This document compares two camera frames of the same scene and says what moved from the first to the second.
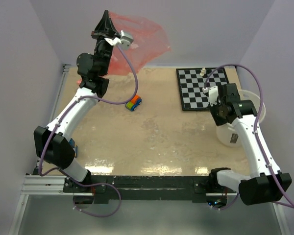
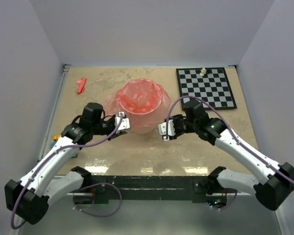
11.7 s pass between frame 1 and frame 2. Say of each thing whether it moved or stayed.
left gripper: moved
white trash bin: moved
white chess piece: stayed
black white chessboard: stayed
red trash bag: moved
